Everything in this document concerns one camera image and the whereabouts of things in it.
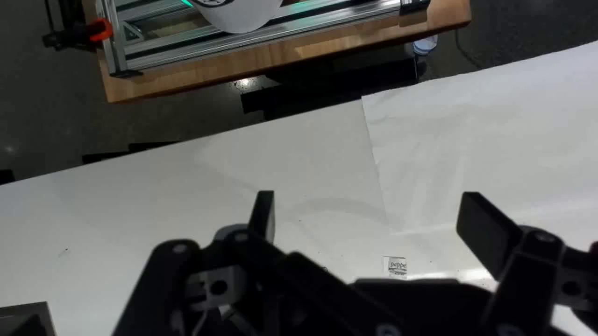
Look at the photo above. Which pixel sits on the wooden base board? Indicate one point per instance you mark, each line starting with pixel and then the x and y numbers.
pixel 249 62

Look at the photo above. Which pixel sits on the steel-rimmed bin beside the bowls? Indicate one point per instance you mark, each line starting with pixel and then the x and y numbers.
pixel 21 319

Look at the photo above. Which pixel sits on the small white round object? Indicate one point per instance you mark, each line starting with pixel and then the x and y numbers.
pixel 424 45

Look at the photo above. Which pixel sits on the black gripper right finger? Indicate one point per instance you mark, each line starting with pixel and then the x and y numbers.
pixel 492 235

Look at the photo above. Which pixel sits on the aluminium profile frame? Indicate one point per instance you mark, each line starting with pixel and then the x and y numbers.
pixel 187 47

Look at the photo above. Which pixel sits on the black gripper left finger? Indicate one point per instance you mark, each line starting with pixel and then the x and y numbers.
pixel 264 215

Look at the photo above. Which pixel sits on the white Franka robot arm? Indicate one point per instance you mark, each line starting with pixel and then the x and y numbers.
pixel 236 17

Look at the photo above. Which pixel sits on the large white paper sheet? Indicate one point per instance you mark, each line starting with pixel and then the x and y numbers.
pixel 497 123

